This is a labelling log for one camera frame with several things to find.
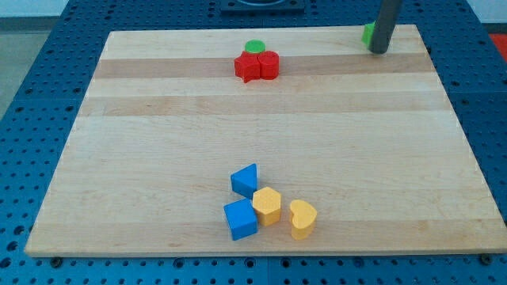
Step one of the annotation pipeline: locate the red star block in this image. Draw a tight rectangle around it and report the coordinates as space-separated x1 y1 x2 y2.
234 51 261 83

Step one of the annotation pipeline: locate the blue triangle block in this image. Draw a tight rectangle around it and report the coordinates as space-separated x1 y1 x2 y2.
230 163 257 200

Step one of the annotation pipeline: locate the yellow hexagon block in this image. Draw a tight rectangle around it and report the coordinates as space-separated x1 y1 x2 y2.
252 187 281 226

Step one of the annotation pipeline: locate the blue cube block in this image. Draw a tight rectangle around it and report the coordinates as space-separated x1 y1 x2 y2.
223 199 258 241

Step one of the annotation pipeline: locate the red round block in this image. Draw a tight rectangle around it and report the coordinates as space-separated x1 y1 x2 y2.
257 51 280 80

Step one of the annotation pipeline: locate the yellow heart block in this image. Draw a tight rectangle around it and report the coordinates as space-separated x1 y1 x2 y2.
289 199 318 240

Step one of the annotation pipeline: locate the green round block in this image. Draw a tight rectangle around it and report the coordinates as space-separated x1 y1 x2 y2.
244 39 266 54

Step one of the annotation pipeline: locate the light wooden board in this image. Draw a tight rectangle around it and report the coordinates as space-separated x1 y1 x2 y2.
25 25 506 257

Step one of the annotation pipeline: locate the green block at board corner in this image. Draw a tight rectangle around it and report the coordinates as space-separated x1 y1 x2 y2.
361 21 375 48

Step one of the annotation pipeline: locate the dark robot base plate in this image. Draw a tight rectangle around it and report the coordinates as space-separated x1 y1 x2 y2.
219 0 306 13

